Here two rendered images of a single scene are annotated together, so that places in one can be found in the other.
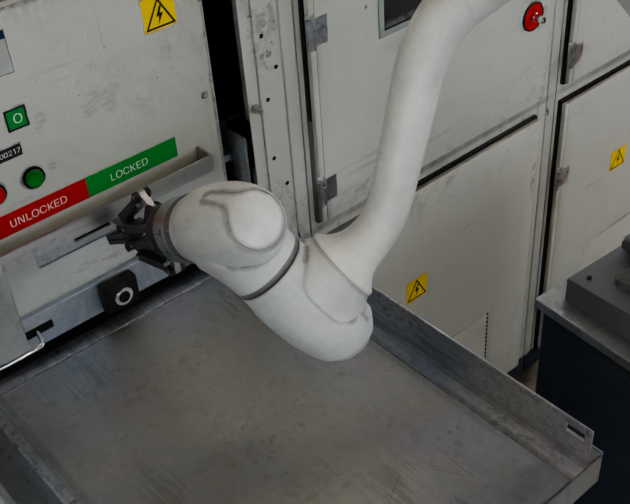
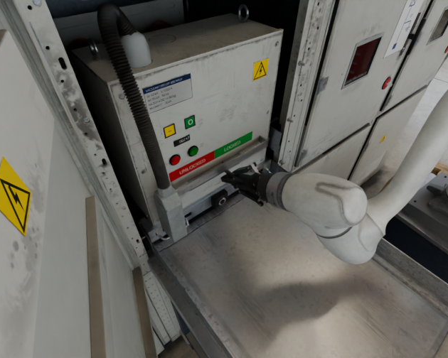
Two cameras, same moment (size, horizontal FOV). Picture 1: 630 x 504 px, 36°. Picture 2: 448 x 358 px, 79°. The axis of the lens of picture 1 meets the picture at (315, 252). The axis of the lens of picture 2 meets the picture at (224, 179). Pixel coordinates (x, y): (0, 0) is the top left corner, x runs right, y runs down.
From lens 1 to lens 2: 70 cm
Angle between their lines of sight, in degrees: 8
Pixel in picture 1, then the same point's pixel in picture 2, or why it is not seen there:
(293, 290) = (353, 236)
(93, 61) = (228, 93)
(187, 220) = (304, 198)
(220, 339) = (264, 224)
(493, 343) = not seen: hidden behind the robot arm
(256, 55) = (296, 94)
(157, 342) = (236, 223)
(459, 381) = (382, 257)
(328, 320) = (364, 250)
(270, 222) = (363, 207)
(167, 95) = (254, 111)
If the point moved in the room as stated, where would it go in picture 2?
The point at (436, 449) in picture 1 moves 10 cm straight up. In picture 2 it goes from (381, 296) to (397, 281)
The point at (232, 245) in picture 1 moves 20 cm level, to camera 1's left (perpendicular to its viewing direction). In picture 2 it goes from (341, 221) to (232, 222)
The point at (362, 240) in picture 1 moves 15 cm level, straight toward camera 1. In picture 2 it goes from (388, 209) to (419, 273)
